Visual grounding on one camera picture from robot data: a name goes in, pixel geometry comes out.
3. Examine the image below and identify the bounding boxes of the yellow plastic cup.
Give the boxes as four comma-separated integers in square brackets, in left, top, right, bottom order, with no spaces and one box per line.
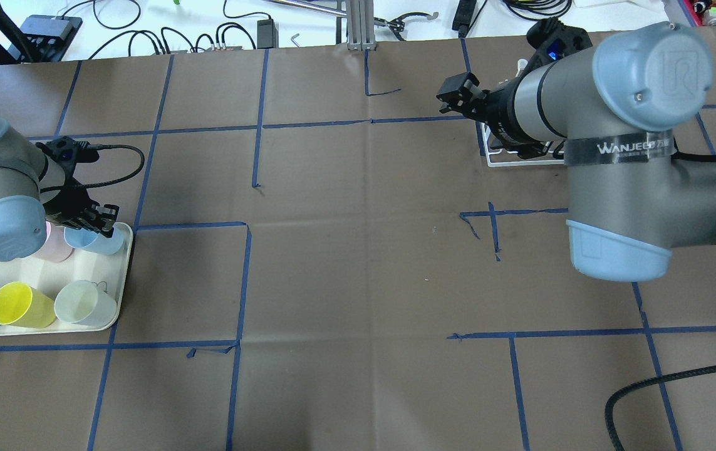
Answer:
[0,281,56,329]

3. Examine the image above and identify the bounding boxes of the black power adapter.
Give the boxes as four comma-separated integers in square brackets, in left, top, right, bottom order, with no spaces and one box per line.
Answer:
[256,18,279,49]

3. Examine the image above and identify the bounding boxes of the cream plastic tray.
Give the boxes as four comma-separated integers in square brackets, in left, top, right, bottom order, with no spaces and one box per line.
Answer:
[0,222,134,336]

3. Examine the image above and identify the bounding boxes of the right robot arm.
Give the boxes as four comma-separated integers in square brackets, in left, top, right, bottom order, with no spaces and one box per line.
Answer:
[436,18,716,282]

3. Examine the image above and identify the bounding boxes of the white wire cup rack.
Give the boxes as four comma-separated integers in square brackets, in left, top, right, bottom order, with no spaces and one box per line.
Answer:
[476,59,563,168]

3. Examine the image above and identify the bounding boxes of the pink plastic cup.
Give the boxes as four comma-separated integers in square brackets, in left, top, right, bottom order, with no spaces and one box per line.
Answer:
[31,222,75,262]

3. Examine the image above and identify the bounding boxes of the cream white plastic cup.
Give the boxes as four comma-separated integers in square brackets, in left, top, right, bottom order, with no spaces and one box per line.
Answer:
[54,280,119,326]

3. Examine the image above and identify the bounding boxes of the aluminium frame post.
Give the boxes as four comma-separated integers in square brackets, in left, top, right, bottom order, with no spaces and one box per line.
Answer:
[345,0,376,51]

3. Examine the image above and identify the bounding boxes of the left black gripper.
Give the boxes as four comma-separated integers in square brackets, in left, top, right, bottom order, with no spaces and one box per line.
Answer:
[35,137,120,239]

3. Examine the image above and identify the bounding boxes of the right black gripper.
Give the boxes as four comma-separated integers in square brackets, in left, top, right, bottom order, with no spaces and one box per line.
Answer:
[436,73,524,147]

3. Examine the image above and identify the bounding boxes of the light blue plastic cup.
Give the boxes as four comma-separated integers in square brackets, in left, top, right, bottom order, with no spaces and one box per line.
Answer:
[65,228,125,255]

